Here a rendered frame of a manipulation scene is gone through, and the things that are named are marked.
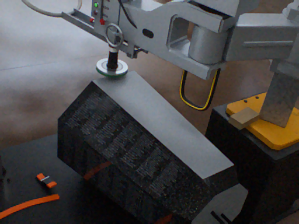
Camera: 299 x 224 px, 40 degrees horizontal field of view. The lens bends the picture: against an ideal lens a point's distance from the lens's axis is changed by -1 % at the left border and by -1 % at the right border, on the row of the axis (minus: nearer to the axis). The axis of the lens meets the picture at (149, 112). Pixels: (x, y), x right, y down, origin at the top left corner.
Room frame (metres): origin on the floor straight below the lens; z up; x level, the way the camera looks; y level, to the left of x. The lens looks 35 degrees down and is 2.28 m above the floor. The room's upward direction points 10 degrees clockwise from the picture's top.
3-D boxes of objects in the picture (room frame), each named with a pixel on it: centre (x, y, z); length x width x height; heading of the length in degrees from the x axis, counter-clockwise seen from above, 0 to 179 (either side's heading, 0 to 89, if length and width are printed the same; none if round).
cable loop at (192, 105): (2.07, -0.25, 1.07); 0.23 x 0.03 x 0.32; 57
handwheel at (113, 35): (2.27, 0.27, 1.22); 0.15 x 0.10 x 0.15; 57
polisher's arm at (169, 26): (2.21, -0.02, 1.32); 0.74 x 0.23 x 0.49; 57
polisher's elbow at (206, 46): (2.08, -0.25, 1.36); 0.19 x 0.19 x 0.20
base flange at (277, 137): (2.35, -0.84, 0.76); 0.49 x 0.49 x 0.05; 40
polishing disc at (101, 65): (2.44, 0.30, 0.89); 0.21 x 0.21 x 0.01
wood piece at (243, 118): (2.22, -0.61, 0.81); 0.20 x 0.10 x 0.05; 138
